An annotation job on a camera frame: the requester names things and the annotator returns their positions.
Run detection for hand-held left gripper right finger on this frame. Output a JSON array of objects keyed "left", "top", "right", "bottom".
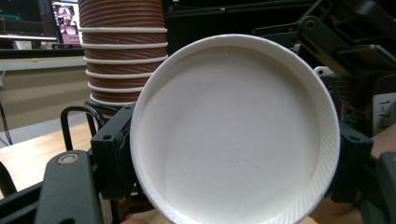
[{"left": 326, "top": 120, "right": 375, "bottom": 203}]

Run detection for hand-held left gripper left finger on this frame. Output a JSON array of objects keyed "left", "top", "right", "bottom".
[{"left": 90, "top": 103, "right": 138, "bottom": 201}]

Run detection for dark brown cup holder rack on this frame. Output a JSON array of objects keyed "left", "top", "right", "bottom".
[{"left": 60, "top": 99, "right": 138, "bottom": 154}]

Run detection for white paper plate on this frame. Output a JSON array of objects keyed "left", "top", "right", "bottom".
[{"left": 129, "top": 33, "right": 341, "bottom": 224}]

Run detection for stack of brown paper cups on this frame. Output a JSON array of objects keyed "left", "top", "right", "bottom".
[{"left": 78, "top": 0, "right": 169, "bottom": 108}]

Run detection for beige counter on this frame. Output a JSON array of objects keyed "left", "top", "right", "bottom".
[{"left": 0, "top": 55, "right": 92, "bottom": 133}]

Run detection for bright pink computer monitor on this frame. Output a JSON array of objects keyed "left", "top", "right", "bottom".
[{"left": 50, "top": 0, "right": 83, "bottom": 49}]

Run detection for dark computer monitor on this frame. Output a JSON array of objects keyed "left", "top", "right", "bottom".
[{"left": 0, "top": 0, "right": 60, "bottom": 42}]

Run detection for thin black cable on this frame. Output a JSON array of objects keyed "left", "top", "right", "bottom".
[{"left": 0, "top": 101, "right": 14, "bottom": 147}]

